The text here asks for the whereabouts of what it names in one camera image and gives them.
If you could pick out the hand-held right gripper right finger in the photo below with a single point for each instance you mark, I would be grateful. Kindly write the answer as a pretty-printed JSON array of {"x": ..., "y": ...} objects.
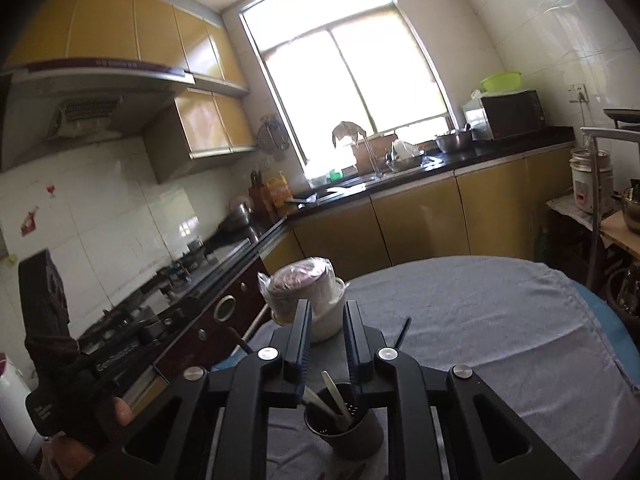
[{"x": 353, "y": 355}]

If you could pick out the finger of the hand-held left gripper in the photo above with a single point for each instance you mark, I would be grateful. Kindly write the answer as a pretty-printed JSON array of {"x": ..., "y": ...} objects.
[{"x": 160, "y": 330}]

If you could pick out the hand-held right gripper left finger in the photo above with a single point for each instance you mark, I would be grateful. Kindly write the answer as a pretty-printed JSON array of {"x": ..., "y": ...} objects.
[{"x": 301, "y": 355}]

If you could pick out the dark wooden chopstick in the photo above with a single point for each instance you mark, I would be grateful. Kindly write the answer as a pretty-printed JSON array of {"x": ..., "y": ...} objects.
[{"x": 403, "y": 332}]

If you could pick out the black perforated utensil holder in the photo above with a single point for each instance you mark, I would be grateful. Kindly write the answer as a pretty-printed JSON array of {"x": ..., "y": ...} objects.
[{"x": 350, "y": 440}]

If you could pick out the person's left hand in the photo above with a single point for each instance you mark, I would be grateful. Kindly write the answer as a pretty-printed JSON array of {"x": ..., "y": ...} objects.
[{"x": 120, "y": 414}]

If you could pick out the white plastic chopstick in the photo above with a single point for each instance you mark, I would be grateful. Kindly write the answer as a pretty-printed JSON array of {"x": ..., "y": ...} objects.
[
  {"x": 317, "y": 402},
  {"x": 332, "y": 392}
]

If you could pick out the white ceramic bowl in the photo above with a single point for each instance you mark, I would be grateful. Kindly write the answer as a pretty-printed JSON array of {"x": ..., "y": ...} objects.
[{"x": 327, "y": 317}]

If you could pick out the white plastic container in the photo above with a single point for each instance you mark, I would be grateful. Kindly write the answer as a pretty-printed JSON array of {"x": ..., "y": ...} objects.
[{"x": 15, "y": 400}]

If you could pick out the gas stove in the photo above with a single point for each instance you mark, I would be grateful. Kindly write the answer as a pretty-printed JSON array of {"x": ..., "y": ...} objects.
[{"x": 175, "y": 280}]

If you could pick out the red built-in disinfection cabinet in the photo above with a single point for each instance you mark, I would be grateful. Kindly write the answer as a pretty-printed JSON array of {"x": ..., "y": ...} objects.
[{"x": 220, "y": 330}]

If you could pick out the white plastic bag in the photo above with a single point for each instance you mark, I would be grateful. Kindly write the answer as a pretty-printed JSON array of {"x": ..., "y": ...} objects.
[{"x": 295, "y": 280}]

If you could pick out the grey tablecloth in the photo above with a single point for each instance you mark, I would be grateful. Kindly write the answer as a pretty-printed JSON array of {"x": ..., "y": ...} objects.
[{"x": 490, "y": 330}]

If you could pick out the yellow base cabinets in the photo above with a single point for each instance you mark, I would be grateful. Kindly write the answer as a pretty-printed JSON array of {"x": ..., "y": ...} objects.
[{"x": 425, "y": 220}]

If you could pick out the yellow oil bottle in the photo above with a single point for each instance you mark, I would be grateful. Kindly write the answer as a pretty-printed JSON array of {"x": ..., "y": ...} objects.
[{"x": 279, "y": 191}]

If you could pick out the wooden knife block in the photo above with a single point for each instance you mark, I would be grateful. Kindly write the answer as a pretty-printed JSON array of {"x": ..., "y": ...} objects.
[{"x": 257, "y": 195}]

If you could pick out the steel sink faucet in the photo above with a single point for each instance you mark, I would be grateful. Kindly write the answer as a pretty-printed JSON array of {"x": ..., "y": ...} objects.
[{"x": 372, "y": 157}]

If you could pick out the dish rack with white bag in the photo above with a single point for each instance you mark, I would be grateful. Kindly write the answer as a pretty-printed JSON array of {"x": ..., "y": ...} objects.
[{"x": 405, "y": 152}]

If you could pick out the grey rag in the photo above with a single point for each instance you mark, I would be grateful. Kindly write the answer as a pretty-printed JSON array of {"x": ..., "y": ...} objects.
[{"x": 347, "y": 132}]

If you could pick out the hanging round metal rack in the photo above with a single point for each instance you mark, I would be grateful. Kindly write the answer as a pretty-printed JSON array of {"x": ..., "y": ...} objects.
[{"x": 274, "y": 134}]

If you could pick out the steel basin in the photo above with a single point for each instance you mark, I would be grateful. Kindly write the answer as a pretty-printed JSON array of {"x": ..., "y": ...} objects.
[{"x": 452, "y": 142}]

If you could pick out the steel range hood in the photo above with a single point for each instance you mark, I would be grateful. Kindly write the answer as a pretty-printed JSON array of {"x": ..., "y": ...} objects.
[{"x": 100, "y": 95}]

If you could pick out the black kitchen countertop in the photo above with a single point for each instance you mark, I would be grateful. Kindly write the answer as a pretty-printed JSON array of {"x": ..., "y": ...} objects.
[{"x": 500, "y": 152}]

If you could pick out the blue cloth under tablecloth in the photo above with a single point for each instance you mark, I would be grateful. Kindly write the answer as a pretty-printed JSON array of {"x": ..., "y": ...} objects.
[{"x": 607, "y": 330}]

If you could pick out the microwave oven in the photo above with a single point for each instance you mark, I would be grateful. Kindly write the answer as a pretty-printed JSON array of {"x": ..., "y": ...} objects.
[{"x": 510, "y": 115}]

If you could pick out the white rice cooker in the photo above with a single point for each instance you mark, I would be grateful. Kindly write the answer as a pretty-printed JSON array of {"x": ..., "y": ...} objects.
[{"x": 590, "y": 180}]

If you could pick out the kitchen window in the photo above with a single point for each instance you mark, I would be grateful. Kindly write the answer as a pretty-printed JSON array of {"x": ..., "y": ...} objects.
[{"x": 350, "y": 60}]

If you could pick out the green plastic basin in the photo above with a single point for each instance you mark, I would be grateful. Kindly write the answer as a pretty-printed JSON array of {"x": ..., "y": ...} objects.
[{"x": 500, "y": 82}]

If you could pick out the steel pot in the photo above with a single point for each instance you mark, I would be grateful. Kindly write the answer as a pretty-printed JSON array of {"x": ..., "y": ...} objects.
[{"x": 632, "y": 210}]

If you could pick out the black pan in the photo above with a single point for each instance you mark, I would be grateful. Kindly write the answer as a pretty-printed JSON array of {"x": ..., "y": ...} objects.
[{"x": 625, "y": 116}]

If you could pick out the red wall sticker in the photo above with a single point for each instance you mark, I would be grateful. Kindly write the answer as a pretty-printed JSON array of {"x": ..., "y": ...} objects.
[{"x": 30, "y": 222}]

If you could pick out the small yellow wall cabinet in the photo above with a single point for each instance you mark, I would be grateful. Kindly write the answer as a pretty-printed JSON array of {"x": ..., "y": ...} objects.
[{"x": 210, "y": 120}]

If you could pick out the yellow wall cabinets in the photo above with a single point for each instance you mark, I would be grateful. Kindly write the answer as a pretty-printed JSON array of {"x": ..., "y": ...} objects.
[{"x": 110, "y": 25}]

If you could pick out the wall socket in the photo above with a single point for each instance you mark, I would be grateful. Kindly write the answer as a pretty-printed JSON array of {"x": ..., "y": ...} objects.
[{"x": 577, "y": 93}]

